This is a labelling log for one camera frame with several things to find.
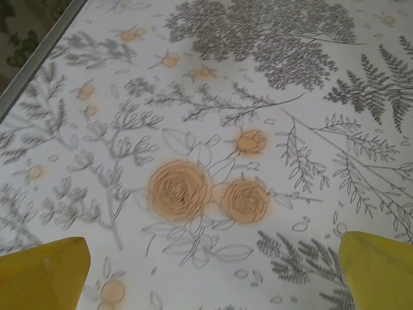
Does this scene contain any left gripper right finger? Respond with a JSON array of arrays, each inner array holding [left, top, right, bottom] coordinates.
[[338, 231, 413, 310]]

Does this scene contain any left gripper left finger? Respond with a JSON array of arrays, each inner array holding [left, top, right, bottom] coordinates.
[[0, 236, 91, 310]]

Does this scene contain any aluminium table side rail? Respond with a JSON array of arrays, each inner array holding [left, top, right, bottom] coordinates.
[[0, 0, 88, 125]]

